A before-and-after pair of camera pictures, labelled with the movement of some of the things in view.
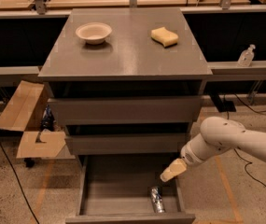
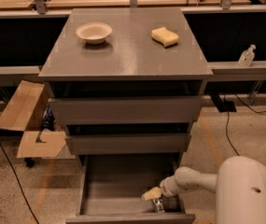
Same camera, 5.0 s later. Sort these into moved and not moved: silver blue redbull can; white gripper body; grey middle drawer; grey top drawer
Moved: white gripper body
Not moved: grey top drawer; silver blue redbull can; grey middle drawer
